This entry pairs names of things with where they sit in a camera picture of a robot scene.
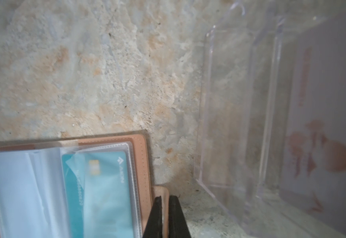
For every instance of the clear acrylic card stand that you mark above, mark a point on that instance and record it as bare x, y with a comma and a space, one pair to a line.
244, 108

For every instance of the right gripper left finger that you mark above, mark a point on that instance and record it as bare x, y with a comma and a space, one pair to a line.
154, 227

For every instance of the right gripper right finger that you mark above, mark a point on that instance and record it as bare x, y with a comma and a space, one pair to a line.
178, 227

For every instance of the white floral VIP card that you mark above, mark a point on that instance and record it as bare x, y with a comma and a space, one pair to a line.
314, 174

